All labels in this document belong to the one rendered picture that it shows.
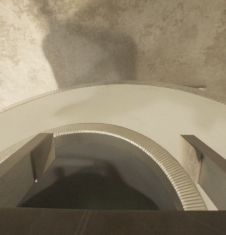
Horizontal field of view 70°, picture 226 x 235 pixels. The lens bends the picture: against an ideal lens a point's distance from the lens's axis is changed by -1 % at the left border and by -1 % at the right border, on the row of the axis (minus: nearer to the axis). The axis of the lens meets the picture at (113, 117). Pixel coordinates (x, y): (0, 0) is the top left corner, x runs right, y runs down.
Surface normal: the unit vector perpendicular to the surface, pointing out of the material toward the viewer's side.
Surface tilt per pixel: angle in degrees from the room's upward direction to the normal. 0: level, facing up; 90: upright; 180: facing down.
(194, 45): 0
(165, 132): 90
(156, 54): 0
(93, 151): 2
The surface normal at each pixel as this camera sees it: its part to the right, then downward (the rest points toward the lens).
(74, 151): 0.07, 0.59
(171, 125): -0.15, -0.79
